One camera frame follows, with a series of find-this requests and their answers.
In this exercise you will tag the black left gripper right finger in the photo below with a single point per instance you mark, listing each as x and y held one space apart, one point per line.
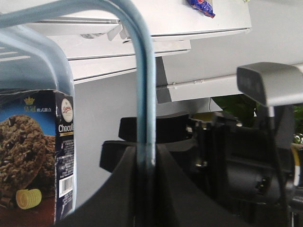
179 203

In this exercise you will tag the light blue plastic basket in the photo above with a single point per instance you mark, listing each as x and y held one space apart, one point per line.
146 86

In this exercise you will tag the blue snack bag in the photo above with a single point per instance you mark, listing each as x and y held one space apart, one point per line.
202 6

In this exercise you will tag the blue chocolate cookie box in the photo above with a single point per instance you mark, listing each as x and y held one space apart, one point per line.
36 157

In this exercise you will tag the green potted plant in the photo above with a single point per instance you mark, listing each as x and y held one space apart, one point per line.
247 110

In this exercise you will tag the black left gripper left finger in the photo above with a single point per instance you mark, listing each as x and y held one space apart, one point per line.
118 202

